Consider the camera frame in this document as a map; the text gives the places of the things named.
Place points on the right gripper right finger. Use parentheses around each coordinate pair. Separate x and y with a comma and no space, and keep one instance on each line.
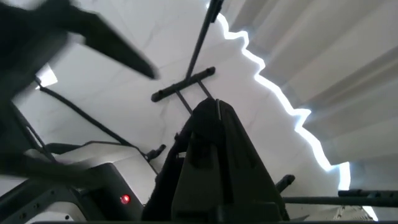
(255,199)

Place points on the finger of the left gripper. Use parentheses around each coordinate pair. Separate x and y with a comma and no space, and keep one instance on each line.
(118,49)

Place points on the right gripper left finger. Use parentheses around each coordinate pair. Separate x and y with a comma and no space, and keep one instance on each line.
(199,186)

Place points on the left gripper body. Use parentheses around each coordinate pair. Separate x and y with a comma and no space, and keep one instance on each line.
(28,37)

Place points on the black short-sleeved shirt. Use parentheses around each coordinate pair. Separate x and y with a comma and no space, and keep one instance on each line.
(164,186)

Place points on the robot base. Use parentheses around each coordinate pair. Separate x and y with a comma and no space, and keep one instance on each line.
(105,186)

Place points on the black clothes rack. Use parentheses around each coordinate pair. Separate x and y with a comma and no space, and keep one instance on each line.
(183,84)

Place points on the white laundry basket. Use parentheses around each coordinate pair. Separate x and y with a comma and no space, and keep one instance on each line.
(354,214)

